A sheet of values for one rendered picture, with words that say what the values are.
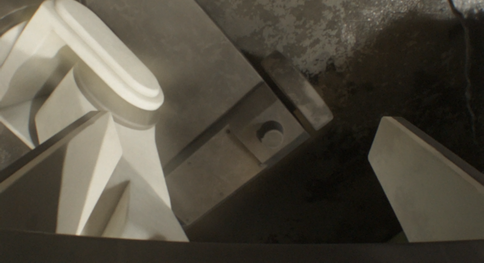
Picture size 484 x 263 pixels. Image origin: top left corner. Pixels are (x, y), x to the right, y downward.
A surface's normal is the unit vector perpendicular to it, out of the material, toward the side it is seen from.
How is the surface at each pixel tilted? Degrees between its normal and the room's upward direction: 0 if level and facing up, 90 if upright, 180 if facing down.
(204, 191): 0
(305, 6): 0
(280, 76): 37
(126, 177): 90
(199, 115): 0
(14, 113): 90
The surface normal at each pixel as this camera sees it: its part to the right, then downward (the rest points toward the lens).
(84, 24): 0.75, -0.62
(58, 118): -0.41, -0.18
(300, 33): 0.00, 0.33
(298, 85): -0.19, 0.07
